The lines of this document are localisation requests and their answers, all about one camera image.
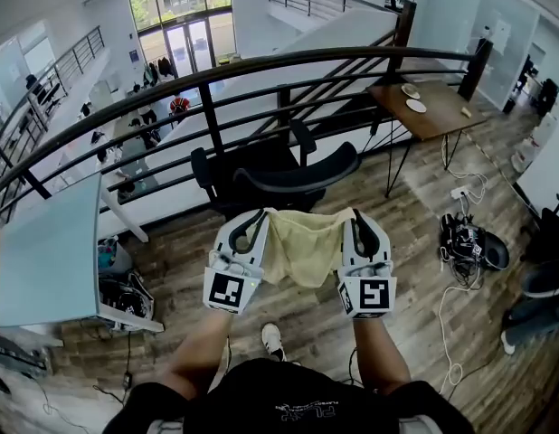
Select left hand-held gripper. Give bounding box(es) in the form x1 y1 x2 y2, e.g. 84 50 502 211
203 209 272 316

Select person's left shoe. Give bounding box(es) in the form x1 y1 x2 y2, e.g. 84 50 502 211
261 323 288 363

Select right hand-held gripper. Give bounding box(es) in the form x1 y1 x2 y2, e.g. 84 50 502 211
337 209 397 320

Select wooden table with hairpin legs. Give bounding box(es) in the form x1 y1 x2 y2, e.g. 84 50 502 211
365 79 488 198

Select pale yellow clothes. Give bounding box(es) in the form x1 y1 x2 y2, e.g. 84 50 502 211
261 206 356 288

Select white and red machine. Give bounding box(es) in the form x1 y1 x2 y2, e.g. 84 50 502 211
509 113 559 174

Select person's right forearm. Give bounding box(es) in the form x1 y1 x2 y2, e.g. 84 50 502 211
351 316 410 395

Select glass entrance door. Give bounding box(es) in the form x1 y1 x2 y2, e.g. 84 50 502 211
163 18 215 79

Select rack of dark coats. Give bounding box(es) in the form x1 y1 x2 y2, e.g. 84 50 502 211
143 57 176 85

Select person's black shirt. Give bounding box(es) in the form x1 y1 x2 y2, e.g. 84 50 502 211
100 357 478 434

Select white paper notice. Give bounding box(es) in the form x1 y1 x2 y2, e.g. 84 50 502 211
491 18 511 56

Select bin of colourful items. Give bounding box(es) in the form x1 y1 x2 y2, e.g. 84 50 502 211
97 236 134 274

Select black mesh office chair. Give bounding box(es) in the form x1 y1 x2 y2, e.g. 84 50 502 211
521 192 559 266

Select light blue desk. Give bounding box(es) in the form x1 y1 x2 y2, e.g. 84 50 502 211
0 172 166 347

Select black curved metal railing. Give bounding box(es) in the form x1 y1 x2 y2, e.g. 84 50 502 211
0 45 493 234

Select white cable from table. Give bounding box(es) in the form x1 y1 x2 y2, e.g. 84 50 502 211
441 133 488 205

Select dark wooden post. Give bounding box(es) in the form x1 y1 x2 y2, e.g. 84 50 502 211
457 37 494 101
394 0 418 74

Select long white floor cable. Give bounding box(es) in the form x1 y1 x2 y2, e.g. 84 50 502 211
437 282 482 386

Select dark round helmet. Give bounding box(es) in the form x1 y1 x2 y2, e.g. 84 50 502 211
480 231 510 270

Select pile of black gear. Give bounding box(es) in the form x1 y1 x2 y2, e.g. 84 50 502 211
440 212 487 279

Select black and white gear bag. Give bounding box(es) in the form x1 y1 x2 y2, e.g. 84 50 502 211
98 271 156 332

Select person's left forearm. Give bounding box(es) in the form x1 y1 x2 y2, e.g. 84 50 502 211
159 307 231 401

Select black equipment frame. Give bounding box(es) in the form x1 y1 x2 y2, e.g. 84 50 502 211
0 330 50 392

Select grey shoulder strap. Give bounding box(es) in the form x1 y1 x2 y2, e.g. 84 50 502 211
146 418 184 434
399 414 443 434

